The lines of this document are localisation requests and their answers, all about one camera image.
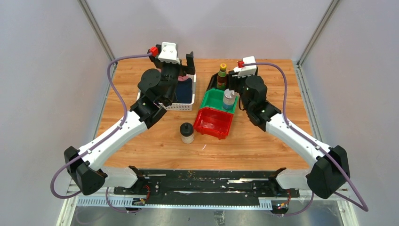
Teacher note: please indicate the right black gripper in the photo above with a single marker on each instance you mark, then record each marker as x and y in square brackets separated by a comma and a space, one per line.
[234, 81]

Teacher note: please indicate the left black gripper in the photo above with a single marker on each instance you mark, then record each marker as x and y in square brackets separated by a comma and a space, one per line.
[183, 69]

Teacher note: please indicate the yellow cap sauce bottle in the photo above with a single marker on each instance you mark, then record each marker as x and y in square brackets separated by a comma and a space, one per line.
[221, 77]

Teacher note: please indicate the silver lid jar back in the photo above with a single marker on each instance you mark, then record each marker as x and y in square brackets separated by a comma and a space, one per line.
[229, 99]

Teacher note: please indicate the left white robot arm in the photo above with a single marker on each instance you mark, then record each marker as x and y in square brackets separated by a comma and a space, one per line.
[158, 86]

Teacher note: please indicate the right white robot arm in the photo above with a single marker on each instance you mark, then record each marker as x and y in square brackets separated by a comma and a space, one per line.
[329, 167]

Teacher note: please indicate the pink cloth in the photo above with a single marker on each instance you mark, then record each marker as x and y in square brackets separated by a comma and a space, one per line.
[183, 78]

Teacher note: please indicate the dark blue cloth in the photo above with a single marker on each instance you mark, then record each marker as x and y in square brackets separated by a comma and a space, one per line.
[183, 93]

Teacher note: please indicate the black plastic bin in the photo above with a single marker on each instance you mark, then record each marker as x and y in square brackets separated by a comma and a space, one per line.
[213, 83]

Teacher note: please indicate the green plastic bin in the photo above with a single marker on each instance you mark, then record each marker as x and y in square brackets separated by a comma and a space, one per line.
[213, 98]

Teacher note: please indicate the white plastic basket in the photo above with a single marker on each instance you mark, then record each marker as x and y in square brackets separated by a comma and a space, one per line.
[177, 106]

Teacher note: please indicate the red plastic bin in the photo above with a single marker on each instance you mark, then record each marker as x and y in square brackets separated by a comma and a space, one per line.
[210, 121]

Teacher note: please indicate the black cap shaker front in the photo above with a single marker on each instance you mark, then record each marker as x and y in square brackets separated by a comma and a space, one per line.
[187, 133]

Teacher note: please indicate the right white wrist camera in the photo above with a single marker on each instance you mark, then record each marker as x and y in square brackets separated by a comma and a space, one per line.
[247, 67]

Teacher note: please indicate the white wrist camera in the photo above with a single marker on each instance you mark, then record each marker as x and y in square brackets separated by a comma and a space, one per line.
[247, 67]
[169, 53]

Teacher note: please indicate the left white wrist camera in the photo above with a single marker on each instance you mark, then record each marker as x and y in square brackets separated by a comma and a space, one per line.
[169, 53]

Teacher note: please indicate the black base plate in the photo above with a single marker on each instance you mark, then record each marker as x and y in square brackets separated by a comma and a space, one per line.
[203, 189]

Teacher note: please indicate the aluminium rail frame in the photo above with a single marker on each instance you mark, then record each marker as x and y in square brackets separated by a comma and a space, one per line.
[329, 165]

